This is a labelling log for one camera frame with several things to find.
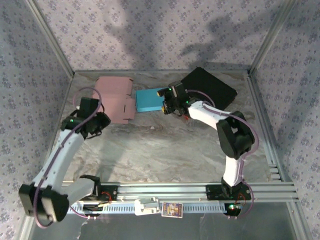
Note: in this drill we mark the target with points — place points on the aluminium extrusion frame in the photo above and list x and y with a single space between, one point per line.
162 190

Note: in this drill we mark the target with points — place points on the small picture card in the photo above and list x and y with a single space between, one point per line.
172 209

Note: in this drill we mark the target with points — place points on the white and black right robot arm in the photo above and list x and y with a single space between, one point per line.
233 170

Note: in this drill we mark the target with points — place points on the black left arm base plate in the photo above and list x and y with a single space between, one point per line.
112 192

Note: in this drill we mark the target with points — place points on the black controller board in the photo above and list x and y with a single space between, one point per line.
91 208
233 208

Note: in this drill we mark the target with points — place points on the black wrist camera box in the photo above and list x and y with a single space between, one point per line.
178 91
90 107

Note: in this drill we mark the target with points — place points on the pink paper box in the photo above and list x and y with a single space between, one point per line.
112 87

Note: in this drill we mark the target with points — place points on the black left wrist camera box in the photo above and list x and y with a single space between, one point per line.
90 107

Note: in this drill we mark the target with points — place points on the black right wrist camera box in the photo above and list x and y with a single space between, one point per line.
178 91

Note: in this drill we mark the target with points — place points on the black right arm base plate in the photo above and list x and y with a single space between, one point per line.
212 192

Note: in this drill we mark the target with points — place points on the blue paper box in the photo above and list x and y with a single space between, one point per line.
150 101

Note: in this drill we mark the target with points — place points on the white plastic bracket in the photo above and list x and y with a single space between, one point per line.
145 207

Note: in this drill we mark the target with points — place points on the black ribbed hard case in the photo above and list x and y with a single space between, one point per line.
212 85

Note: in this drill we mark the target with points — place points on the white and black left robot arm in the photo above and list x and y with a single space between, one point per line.
62 155

